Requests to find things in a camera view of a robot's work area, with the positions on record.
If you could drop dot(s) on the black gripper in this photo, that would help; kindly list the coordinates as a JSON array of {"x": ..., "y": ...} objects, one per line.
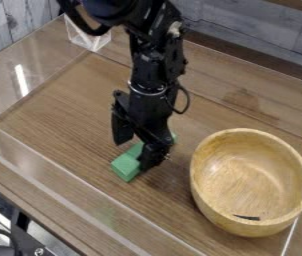
[{"x": 141, "y": 115}]

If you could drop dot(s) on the green rectangular block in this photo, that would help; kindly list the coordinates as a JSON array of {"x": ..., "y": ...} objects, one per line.
[{"x": 126, "y": 165}]

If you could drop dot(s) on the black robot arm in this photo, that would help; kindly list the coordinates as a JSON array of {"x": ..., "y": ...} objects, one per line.
[{"x": 154, "y": 25}]

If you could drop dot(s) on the wooden bowl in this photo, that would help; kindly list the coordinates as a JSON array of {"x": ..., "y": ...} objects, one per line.
[{"x": 246, "y": 181}]

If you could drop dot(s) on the clear acrylic tray wall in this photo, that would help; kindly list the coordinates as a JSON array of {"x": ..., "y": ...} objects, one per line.
[{"x": 90, "y": 220}]

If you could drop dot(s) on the clear acrylic corner bracket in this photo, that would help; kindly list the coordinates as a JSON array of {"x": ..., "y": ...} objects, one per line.
[{"x": 93, "y": 43}]

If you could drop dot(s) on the black table leg bracket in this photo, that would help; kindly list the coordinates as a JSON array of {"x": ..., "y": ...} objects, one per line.
[{"x": 28, "y": 246}]

